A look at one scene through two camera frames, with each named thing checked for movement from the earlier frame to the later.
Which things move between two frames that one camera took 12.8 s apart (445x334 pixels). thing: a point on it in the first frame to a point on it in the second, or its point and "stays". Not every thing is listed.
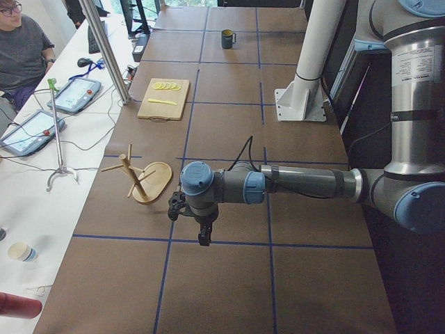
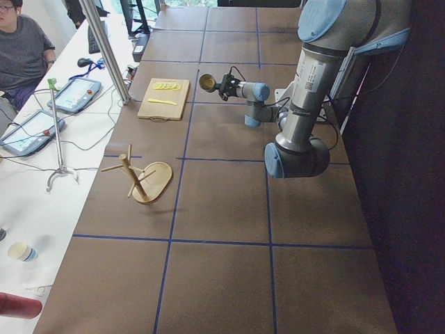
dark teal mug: x=228 y=37 to x=207 y=82
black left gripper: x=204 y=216 to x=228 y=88
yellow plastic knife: x=150 y=99 stays
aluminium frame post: x=112 y=70 stays
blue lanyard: x=100 y=64 stays
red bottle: x=18 y=307 stays
